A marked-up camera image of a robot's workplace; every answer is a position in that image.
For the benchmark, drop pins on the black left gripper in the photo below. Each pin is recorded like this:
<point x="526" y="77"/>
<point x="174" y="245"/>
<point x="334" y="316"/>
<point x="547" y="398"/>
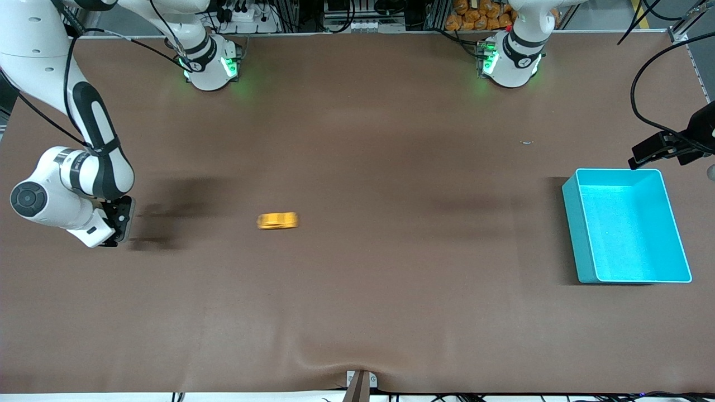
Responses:
<point x="703" y="128"/>

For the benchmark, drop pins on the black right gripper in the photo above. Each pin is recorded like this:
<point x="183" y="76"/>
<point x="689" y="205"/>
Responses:
<point x="122" y="213"/>

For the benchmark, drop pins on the yellow beetle toy car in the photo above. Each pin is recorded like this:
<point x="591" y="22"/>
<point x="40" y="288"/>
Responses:
<point x="277" y="221"/>

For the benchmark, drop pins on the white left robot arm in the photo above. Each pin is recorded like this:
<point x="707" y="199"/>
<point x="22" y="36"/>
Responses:
<point x="514" y="67"/>

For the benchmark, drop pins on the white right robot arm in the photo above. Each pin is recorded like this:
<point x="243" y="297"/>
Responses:
<point x="33" y="44"/>

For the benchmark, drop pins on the turquoise plastic bin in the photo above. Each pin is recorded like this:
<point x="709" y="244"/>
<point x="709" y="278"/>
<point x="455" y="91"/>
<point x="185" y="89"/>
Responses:
<point x="631" y="234"/>

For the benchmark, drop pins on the orange packets pile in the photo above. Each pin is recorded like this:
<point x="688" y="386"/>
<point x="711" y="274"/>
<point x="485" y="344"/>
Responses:
<point x="480" y="14"/>

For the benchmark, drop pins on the brown table mat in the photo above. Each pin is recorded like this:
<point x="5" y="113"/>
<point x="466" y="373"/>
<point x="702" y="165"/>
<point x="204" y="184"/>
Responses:
<point x="357" y="251"/>

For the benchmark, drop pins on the white power strip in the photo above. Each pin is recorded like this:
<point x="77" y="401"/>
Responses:
<point x="248" y="17"/>

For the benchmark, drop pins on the white terminal block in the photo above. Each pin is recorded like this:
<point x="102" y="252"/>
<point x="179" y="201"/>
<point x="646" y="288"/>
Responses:
<point x="368" y="25"/>

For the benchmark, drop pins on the grey aluminium frame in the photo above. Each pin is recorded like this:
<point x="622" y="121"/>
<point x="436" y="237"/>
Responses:
<point x="678" y="34"/>

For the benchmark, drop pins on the brown camera pole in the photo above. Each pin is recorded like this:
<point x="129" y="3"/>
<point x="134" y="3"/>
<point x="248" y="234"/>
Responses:
<point x="357" y="391"/>

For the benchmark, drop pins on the grey metal bracket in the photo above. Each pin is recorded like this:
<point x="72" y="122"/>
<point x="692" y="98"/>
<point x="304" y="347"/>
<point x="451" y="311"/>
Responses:
<point x="373" y="379"/>

